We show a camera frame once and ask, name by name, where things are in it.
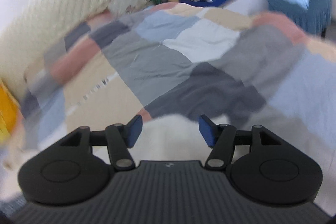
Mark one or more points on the checked patchwork quilt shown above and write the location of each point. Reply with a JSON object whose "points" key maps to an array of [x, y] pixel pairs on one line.
{"points": [[157, 64]]}

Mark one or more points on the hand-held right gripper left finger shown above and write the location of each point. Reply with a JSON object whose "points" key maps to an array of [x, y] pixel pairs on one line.
{"points": [[135, 132]]}

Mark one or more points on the white knitted sweater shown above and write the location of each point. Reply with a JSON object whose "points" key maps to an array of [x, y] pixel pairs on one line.
{"points": [[170, 134]]}

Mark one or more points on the yellow crown pillow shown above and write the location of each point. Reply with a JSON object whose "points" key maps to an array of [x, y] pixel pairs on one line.
{"points": [[8, 108]]}

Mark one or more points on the white floral pillow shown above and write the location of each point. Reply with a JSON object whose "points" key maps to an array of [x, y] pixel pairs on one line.
{"points": [[126, 1]]}

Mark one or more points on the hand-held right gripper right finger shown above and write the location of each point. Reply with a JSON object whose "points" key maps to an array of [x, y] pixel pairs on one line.
{"points": [[206, 132]]}

